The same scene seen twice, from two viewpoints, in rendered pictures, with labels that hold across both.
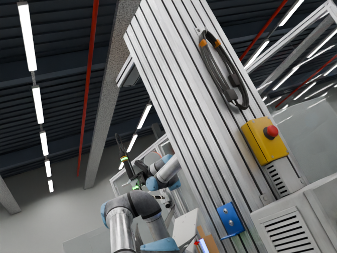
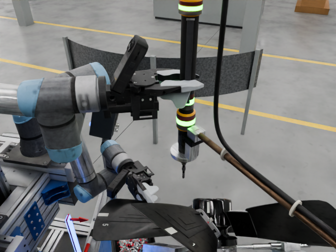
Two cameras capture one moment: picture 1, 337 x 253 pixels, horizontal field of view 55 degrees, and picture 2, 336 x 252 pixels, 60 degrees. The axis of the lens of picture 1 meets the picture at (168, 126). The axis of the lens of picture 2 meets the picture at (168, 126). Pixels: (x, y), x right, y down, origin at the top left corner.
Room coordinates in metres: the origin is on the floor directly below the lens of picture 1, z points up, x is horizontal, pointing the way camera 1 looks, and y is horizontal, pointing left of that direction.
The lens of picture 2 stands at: (2.38, -0.06, 1.93)
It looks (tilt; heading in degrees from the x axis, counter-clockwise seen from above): 35 degrees down; 138
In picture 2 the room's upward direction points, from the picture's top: straight up
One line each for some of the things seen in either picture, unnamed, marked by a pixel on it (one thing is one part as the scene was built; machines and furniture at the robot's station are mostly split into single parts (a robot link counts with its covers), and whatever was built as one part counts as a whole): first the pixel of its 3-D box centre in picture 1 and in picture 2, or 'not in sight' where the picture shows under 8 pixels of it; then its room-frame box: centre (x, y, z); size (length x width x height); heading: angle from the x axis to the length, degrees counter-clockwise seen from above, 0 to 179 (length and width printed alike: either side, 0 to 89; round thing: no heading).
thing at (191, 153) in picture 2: not in sight; (187, 140); (2.00, 0.34, 1.50); 0.09 x 0.07 x 0.10; 172
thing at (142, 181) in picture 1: (147, 175); (130, 94); (1.92, 0.24, 1.63); 0.12 x 0.08 x 0.09; 57
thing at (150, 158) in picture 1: (153, 161); not in sight; (2.70, 0.24, 1.88); 0.17 x 0.15 x 0.16; 47
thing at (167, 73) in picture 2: (133, 183); (176, 83); (1.96, 0.34, 1.64); 0.09 x 0.03 x 0.06; 66
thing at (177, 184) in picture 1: (170, 179); (63, 132); (1.82, 0.12, 1.54); 0.11 x 0.08 x 0.11; 143
